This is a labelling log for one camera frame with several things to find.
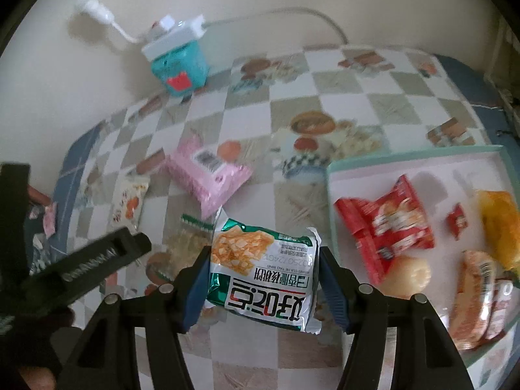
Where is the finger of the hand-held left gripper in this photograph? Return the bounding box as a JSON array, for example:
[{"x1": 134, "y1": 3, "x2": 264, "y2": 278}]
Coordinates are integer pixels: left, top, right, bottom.
[
  {"x1": 0, "y1": 164, "x2": 32, "y2": 289},
  {"x1": 28, "y1": 227, "x2": 152, "y2": 313}
]

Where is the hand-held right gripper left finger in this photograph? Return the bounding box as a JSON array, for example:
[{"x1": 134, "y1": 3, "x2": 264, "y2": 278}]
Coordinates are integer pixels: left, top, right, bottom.
[{"x1": 59, "y1": 248, "x2": 213, "y2": 390}]

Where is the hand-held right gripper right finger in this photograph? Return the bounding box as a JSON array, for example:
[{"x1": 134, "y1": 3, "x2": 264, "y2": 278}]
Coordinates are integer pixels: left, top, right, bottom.
[{"x1": 320, "y1": 247, "x2": 474, "y2": 390}]

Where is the green cracker snack packet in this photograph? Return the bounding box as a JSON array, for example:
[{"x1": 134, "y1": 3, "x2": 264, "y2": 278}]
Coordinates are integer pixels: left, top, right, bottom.
[
  {"x1": 167, "y1": 212, "x2": 216, "y2": 282},
  {"x1": 204, "y1": 206, "x2": 322, "y2": 336}
]

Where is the round bun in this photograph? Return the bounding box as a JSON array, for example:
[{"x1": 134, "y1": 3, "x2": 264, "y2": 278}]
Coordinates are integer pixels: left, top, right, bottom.
[{"x1": 381, "y1": 254, "x2": 432, "y2": 300}]

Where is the orange bread packet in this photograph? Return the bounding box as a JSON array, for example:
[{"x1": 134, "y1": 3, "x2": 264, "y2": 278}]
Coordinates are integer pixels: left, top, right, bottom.
[{"x1": 448, "y1": 250, "x2": 498, "y2": 351}]

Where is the small red candy packet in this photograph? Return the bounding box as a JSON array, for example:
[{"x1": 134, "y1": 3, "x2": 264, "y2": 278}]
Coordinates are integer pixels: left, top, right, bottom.
[{"x1": 445, "y1": 202, "x2": 469, "y2": 241}]

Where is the teal rimmed white tray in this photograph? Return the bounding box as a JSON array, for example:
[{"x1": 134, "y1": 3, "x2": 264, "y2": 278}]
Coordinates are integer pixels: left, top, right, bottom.
[{"x1": 326, "y1": 145, "x2": 520, "y2": 370}]

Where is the person's left hand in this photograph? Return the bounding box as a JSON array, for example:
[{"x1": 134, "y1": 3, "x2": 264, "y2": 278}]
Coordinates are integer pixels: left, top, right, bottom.
[{"x1": 17, "y1": 368, "x2": 58, "y2": 390}]

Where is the small pink snack packet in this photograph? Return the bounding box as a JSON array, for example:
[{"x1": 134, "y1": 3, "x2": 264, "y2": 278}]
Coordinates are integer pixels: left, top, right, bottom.
[{"x1": 42, "y1": 204, "x2": 58, "y2": 237}]

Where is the blue white patterned plastic bag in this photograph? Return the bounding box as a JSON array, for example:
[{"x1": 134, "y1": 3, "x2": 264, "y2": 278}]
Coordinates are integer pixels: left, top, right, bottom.
[{"x1": 24, "y1": 207, "x2": 58, "y2": 278}]

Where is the white printed snack packet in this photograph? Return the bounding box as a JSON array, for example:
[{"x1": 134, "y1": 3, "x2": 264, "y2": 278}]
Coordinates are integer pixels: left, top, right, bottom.
[{"x1": 109, "y1": 176, "x2": 150, "y2": 229}]

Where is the large red snack packet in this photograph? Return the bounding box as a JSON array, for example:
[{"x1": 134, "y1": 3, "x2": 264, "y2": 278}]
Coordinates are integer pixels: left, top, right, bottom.
[{"x1": 334, "y1": 174, "x2": 436, "y2": 286}]

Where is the large pink snack packet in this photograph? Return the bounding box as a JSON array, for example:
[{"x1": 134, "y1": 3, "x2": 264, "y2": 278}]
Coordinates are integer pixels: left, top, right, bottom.
[{"x1": 166, "y1": 133, "x2": 253, "y2": 219}]

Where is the red white snack packet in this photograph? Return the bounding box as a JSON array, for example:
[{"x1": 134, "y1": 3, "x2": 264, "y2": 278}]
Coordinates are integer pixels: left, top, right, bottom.
[{"x1": 483, "y1": 278, "x2": 513, "y2": 341}]

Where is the checkered printed tablecloth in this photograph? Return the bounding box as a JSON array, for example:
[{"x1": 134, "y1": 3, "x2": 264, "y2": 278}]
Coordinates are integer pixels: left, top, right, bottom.
[{"x1": 24, "y1": 45, "x2": 508, "y2": 390}]

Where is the yellow snack packet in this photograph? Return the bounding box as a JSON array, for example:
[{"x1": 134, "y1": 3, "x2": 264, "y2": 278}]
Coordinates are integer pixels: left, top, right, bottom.
[{"x1": 476, "y1": 190, "x2": 520, "y2": 272}]

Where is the teal box with red label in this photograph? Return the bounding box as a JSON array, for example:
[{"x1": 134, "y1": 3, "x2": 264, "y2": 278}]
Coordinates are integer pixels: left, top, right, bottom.
[{"x1": 149, "y1": 43, "x2": 209, "y2": 99}]

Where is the white power strip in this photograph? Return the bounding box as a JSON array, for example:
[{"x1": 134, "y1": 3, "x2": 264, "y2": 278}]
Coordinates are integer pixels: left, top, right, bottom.
[{"x1": 141, "y1": 13, "x2": 205, "y2": 58}]

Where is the white plug with cord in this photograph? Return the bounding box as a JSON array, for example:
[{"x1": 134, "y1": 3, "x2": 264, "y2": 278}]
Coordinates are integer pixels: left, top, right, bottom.
[{"x1": 76, "y1": 0, "x2": 144, "y2": 45}]

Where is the white power cable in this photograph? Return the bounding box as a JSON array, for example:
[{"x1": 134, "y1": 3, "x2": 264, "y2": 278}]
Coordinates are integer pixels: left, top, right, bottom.
[{"x1": 202, "y1": 6, "x2": 351, "y2": 46}]

